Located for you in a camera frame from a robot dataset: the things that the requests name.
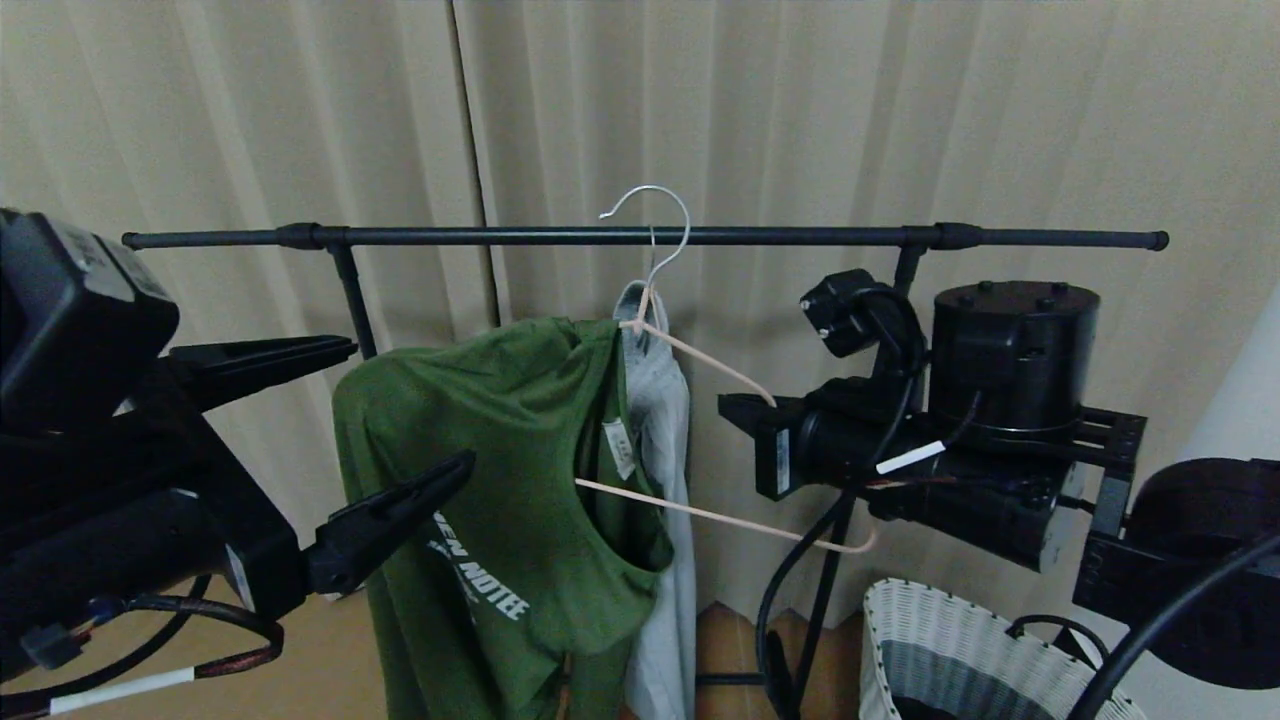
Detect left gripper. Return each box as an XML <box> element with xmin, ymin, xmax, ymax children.
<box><xmin>0</xmin><ymin>335</ymin><xmax>477</xmax><ymax>683</ymax></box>

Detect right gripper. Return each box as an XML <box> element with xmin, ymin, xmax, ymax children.
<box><xmin>755</xmin><ymin>378</ymin><xmax>933</xmax><ymax>501</ymax></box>

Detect pale grey shorts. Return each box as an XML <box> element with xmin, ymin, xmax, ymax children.
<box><xmin>612</xmin><ymin>280</ymin><xmax>699</xmax><ymax>720</ymax></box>

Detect green garment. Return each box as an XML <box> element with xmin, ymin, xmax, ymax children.
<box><xmin>332</xmin><ymin>318</ymin><xmax>677</xmax><ymax>720</ymax></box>

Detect white laundry basket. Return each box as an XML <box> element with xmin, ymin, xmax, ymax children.
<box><xmin>860</xmin><ymin>578</ymin><xmax>1147</xmax><ymax>720</ymax></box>

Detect black clothes rack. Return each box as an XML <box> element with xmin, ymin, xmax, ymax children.
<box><xmin>122</xmin><ymin>222</ymin><xmax>1169</xmax><ymax>720</ymax></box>

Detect beige curtain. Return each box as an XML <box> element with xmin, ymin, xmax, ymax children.
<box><xmin>0</xmin><ymin>0</ymin><xmax>1280</xmax><ymax>641</ymax></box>

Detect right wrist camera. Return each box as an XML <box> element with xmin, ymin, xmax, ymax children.
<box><xmin>800</xmin><ymin>268</ymin><xmax>927</xmax><ymax>359</ymax></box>

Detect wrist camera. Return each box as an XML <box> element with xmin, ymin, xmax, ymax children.
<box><xmin>0</xmin><ymin>208</ymin><xmax>181</xmax><ymax>433</ymax></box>
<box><xmin>800</xmin><ymin>268</ymin><xmax>927</xmax><ymax>359</ymax></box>

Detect black cable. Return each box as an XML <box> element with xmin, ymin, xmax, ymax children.
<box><xmin>755</xmin><ymin>283</ymin><xmax>1280</xmax><ymax>720</ymax></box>
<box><xmin>0</xmin><ymin>594</ymin><xmax>286</xmax><ymax>719</ymax></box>

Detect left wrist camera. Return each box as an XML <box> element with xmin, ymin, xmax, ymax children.
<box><xmin>0</xmin><ymin>208</ymin><xmax>181</xmax><ymax>433</ymax></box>

